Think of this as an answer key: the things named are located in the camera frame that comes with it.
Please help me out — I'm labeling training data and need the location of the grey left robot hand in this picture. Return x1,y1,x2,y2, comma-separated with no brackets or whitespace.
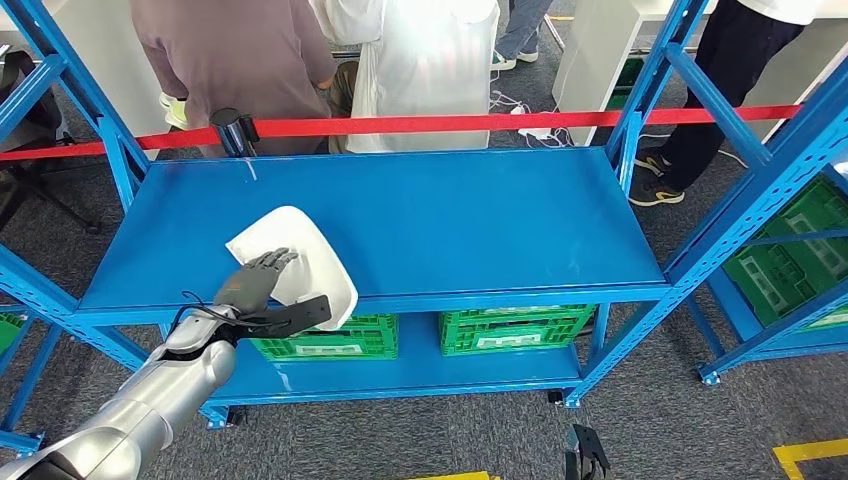
213,247,301,317

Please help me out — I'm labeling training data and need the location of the white curved plastic part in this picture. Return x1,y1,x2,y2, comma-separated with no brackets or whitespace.
225,205,360,333

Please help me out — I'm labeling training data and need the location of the blue steel shelf rack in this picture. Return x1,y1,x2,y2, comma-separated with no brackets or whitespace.
0,303,71,462
682,158,848,389
0,0,848,432

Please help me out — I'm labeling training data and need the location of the green plastic crate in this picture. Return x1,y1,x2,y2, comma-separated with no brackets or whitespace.
722,173,848,331
802,301,848,333
438,303,598,358
604,56,647,112
0,311,26,354
250,313,400,364

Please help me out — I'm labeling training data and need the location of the red barrier belt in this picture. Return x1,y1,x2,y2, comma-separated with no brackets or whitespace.
0,127,221,164
253,103,803,139

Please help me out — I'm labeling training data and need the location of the person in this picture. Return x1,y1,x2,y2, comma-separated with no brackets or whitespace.
307,0,502,155
129,0,340,159
627,0,826,209
490,0,555,73

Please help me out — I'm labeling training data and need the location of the white table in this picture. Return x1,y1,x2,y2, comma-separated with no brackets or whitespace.
551,0,848,148
0,0,172,160

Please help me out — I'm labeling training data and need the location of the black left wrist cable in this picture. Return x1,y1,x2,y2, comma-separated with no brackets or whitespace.
170,290,293,333

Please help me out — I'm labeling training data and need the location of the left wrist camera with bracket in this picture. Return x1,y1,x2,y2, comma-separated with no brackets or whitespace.
246,294,333,340

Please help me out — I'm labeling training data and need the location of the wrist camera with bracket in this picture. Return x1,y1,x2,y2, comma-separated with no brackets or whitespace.
564,423,611,480
246,294,333,340

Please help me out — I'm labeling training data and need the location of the black stanchion post head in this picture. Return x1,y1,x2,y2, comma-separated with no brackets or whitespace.
209,107,261,159

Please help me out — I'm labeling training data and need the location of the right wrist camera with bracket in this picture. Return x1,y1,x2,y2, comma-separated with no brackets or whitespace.
564,423,611,480

